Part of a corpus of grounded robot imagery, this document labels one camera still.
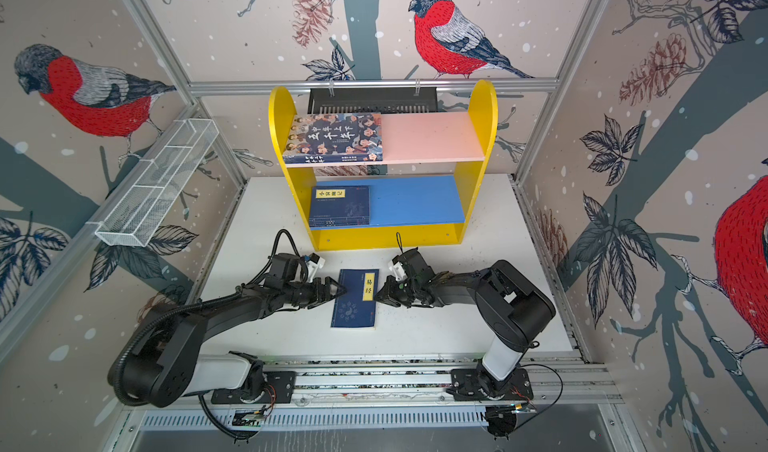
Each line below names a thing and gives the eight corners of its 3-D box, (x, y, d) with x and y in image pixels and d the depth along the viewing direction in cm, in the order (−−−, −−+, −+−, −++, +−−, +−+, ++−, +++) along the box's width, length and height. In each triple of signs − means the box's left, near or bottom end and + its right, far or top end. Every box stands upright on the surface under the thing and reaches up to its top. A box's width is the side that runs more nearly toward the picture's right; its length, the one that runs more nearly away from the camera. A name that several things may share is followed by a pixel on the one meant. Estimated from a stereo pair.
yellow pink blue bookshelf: (387, 248, 102) (383, 129, 64) (388, 202, 116) (385, 82, 78) (468, 248, 102) (511, 129, 64) (459, 202, 116) (490, 82, 78)
